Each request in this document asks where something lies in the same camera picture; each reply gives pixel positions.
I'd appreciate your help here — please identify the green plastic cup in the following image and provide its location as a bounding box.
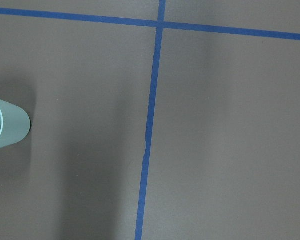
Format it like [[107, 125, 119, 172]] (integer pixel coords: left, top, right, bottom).
[[0, 99, 31, 148]]

